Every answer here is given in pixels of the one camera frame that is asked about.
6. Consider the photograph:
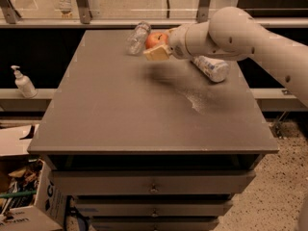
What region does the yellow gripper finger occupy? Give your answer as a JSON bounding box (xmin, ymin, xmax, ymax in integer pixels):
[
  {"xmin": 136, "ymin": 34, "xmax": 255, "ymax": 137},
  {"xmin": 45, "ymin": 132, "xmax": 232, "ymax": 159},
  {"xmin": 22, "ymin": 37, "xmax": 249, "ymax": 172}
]
[{"xmin": 143, "ymin": 44, "xmax": 171, "ymax": 61}]

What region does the clear plastic water bottle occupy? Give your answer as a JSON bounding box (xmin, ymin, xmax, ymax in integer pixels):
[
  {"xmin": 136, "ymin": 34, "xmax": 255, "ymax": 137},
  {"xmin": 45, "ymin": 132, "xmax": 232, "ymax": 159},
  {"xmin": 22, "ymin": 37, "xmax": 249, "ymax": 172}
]
[{"xmin": 126, "ymin": 21, "xmax": 151, "ymax": 55}]

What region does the grey metal railing frame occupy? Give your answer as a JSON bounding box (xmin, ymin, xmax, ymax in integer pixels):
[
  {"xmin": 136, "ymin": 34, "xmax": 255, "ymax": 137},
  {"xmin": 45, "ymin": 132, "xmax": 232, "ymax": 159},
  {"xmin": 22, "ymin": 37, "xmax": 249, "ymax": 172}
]
[{"xmin": 1, "ymin": 0, "xmax": 307, "ymax": 29}]

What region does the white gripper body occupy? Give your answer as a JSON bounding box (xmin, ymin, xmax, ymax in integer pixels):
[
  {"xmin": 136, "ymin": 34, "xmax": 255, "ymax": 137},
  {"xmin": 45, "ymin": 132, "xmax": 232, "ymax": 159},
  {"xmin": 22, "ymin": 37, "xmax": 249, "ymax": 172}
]
[{"xmin": 167, "ymin": 24, "xmax": 191, "ymax": 59}]

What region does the cardboard box with clutter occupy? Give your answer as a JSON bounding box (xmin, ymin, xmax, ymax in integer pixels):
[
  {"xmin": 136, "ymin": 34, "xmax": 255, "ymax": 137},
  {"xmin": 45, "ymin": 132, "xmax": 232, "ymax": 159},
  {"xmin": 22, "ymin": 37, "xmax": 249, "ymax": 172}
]
[{"xmin": 0, "ymin": 125, "xmax": 66, "ymax": 231}]

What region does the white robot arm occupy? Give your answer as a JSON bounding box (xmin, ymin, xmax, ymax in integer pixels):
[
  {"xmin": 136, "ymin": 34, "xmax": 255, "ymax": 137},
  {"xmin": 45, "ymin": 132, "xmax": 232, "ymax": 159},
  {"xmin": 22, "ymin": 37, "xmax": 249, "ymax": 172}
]
[{"xmin": 143, "ymin": 7, "xmax": 308, "ymax": 106}]

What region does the metal drawer knob top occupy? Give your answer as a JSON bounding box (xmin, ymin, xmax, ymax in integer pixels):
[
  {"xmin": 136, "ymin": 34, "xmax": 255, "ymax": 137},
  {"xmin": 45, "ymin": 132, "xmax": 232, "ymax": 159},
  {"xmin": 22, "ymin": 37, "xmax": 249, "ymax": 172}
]
[{"xmin": 149, "ymin": 184, "xmax": 159, "ymax": 193}]

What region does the white labelled plastic bottle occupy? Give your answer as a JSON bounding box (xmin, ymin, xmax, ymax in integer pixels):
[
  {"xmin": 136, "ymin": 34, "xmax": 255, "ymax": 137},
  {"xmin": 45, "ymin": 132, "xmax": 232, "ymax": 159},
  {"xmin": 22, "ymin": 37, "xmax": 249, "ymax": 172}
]
[{"xmin": 192, "ymin": 56, "xmax": 230, "ymax": 83}]

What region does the white pump dispenser bottle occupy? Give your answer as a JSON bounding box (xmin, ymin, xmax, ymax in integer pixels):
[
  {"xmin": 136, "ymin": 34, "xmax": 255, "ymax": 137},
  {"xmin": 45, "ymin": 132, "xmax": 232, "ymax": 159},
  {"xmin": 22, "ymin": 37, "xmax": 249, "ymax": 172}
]
[{"xmin": 11, "ymin": 65, "xmax": 38, "ymax": 98}]

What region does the grey drawer cabinet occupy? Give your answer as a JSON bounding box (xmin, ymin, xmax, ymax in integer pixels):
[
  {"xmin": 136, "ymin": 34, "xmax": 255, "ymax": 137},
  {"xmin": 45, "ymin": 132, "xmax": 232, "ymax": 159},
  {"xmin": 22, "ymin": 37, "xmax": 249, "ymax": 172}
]
[{"xmin": 29, "ymin": 30, "xmax": 278, "ymax": 231}]

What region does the red apple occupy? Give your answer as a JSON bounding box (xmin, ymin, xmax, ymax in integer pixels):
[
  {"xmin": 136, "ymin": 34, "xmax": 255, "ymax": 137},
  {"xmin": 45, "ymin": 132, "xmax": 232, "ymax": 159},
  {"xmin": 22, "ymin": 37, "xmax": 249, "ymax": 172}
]
[{"xmin": 145, "ymin": 32, "xmax": 168, "ymax": 49}]

